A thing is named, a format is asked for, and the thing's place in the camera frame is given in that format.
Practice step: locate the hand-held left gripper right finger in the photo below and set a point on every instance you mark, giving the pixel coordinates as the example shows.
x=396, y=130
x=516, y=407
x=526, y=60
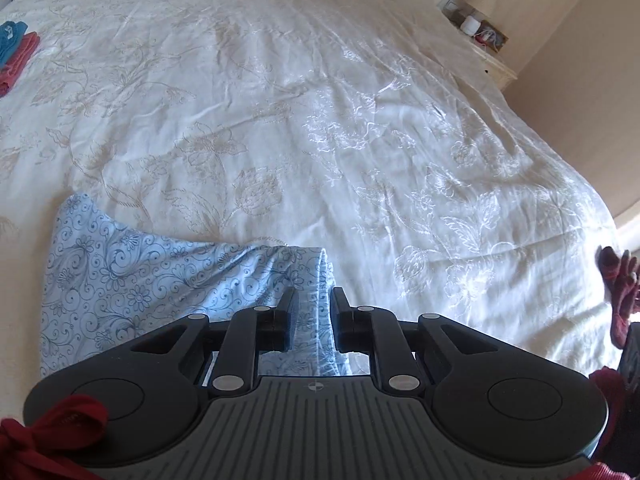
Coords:
x=337, y=317

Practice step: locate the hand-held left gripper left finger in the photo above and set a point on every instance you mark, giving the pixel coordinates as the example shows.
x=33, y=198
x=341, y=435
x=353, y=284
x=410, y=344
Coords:
x=292, y=317

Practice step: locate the light blue floral pants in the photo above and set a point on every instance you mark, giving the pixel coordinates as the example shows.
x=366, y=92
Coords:
x=125, y=280

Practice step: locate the person's right hand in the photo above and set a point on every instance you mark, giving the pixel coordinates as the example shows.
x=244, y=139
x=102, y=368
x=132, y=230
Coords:
x=622, y=285

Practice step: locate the white embroidered bedspread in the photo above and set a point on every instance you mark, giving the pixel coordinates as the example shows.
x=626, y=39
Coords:
x=300, y=110

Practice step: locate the cream nightstand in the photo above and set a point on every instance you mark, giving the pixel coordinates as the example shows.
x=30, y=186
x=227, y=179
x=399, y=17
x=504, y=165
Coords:
x=492, y=62

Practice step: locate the small white jar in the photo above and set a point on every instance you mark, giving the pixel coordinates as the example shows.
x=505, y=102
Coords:
x=471, y=25

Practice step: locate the pink folded cloth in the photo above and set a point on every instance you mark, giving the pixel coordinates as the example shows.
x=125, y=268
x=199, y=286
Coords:
x=17, y=62

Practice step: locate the teal folded cloth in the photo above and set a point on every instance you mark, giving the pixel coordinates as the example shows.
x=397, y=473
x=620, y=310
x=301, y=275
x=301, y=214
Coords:
x=11, y=40

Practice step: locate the white wall socket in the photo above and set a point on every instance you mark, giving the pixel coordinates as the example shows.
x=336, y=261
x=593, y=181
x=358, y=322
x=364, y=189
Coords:
x=450, y=6

